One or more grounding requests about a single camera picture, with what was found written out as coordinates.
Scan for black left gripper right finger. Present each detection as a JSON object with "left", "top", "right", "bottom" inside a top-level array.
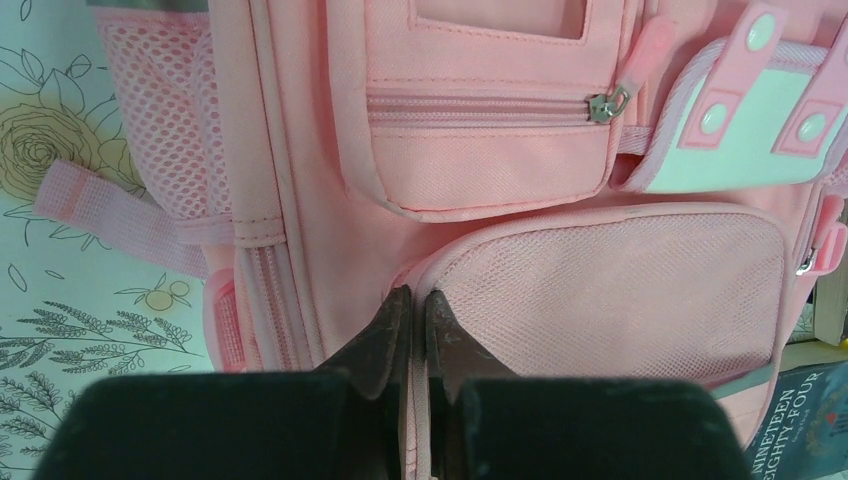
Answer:
[{"left": 425, "top": 291, "right": 750, "bottom": 479}]

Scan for floral table mat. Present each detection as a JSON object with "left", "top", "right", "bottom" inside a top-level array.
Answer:
[{"left": 1, "top": 1, "right": 230, "bottom": 479}]

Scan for Nineteen Eighty-Four blue book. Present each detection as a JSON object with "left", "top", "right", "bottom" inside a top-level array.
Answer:
[{"left": 746, "top": 362, "right": 847, "bottom": 479}]

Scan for pink student backpack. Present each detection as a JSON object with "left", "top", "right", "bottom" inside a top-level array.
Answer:
[{"left": 34, "top": 1, "right": 847, "bottom": 479}]

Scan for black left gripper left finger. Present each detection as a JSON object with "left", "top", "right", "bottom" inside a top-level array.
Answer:
[{"left": 34, "top": 286, "right": 412, "bottom": 479}]

